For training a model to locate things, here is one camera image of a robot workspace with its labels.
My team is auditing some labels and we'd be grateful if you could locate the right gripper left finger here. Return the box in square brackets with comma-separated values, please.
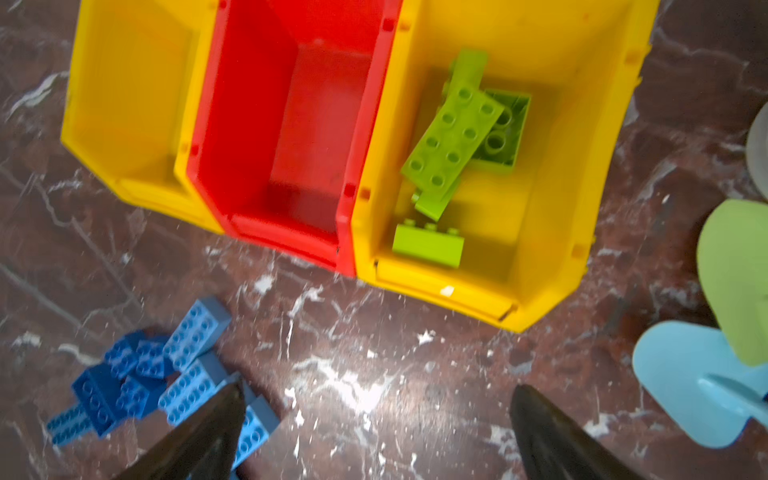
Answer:
[116, 383, 246, 479]

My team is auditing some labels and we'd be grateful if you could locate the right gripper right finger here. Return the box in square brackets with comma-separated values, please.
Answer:
[510, 384, 641, 479]

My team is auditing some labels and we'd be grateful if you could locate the small green lego brick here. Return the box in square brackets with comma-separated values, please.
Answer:
[392, 219, 465, 268]

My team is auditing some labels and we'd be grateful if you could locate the light blue lego plate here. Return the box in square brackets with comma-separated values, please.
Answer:
[158, 350, 228, 427]

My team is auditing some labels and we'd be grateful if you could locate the dark blue lego brick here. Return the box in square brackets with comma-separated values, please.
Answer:
[71, 363, 127, 438]

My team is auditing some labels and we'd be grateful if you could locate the light blue lego top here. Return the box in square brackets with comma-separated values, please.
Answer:
[163, 296, 232, 372]

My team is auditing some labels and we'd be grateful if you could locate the light blue spatula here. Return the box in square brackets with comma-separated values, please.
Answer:
[632, 320, 767, 449]

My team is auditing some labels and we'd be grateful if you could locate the right yellow bin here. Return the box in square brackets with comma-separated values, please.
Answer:
[351, 1, 659, 333]

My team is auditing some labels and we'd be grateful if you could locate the yellow bin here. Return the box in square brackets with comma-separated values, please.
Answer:
[61, 0, 225, 234]
[351, 1, 659, 333]

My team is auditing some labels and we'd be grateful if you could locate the green spatula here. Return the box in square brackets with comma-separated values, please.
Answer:
[697, 199, 767, 367]

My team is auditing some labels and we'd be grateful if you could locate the red bin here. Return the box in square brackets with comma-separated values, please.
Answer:
[186, 1, 401, 277]

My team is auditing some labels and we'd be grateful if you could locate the left yellow bin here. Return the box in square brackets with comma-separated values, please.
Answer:
[61, 0, 225, 234]

